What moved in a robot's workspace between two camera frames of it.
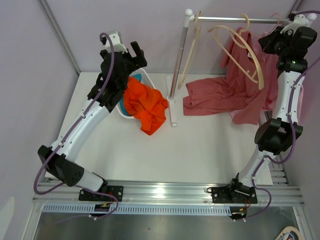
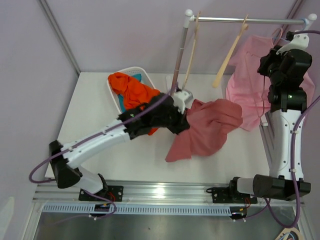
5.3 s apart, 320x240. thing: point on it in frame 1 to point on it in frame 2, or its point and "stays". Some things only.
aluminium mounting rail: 279,190 stays
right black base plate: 222,195 stays
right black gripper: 266,42 to 271,56
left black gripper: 137,62 to 181,124
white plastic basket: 146,79 stays
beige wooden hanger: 240,36 to 244,27
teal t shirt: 123,102 stays
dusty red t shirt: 243,92 to 209,125
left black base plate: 117,191 stays
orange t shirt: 146,103 stays
